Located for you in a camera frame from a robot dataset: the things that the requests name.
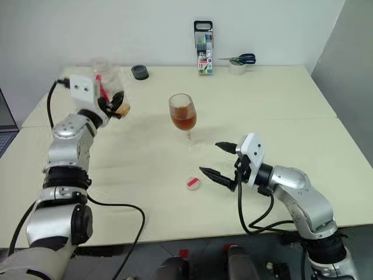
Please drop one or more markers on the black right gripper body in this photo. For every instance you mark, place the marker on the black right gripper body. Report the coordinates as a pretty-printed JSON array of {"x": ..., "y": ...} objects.
[{"x": 243, "y": 168}]

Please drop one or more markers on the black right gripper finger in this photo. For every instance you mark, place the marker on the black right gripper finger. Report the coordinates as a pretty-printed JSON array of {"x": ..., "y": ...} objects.
[
  {"x": 227, "y": 146},
  {"x": 217, "y": 176}
]

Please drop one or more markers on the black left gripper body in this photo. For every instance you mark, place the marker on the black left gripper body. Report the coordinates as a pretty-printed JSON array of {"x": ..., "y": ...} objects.
[{"x": 104, "y": 107}]

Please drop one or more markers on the clear plastic drink bottle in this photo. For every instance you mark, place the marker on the clear plastic drink bottle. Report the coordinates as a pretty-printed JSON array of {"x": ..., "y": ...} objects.
[{"x": 112, "y": 80}]

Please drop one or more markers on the white cap with red tape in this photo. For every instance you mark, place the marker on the white cap with red tape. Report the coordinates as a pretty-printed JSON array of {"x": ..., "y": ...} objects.
[{"x": 194, "y": 183}]

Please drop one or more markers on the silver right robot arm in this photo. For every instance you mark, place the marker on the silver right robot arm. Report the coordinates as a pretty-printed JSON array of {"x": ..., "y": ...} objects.
[{"x": 303, "y": 198}]

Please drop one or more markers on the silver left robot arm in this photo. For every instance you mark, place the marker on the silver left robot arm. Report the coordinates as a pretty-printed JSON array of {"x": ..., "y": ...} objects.
[{"x": 70, "y": 146}]

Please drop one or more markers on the clear wine glass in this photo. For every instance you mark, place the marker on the clear wine glass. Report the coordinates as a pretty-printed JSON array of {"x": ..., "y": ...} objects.
[{"x": 182, "y": 115}]

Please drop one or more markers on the dark grey round puck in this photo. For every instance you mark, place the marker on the dark grey round puck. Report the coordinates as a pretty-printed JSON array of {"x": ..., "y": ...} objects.
[{"x": 140, "y": 72}]

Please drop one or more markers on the white tape roll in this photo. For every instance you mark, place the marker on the white tape roll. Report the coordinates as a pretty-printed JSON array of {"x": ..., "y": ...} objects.
[{"x": 237, "y": 68}]

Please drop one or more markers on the marker pen pack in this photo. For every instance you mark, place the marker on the marker pen pack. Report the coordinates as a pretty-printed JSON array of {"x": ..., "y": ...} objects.
[{"x": 204, "y": 49}]

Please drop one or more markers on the dark rounded shape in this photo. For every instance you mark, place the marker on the dark rounded shape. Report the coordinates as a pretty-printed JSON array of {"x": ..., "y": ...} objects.
[{"x": 172, "y": 269}]

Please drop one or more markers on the grey laptop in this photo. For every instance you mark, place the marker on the grey laptop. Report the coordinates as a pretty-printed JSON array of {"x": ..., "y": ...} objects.
[{"x": 6, "y": 140}]

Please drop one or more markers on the grey partition panel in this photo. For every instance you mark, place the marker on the grey partition panel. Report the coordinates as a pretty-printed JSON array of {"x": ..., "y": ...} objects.
[{"x": 349, "y": 73}]

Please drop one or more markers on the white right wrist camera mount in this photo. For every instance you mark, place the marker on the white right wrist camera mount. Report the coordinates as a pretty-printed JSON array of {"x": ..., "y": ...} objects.
[{"x": 253, "y": 151}]

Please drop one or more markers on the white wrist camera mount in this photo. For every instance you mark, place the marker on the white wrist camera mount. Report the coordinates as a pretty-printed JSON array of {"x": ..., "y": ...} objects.
[
  {"x": 253, "y": 151},
  {"x": 84, "y": 90}
]

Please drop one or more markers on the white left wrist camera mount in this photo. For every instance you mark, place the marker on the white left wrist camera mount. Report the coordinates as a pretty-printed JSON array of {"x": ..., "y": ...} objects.
[{"x": 84, "y": 90}]

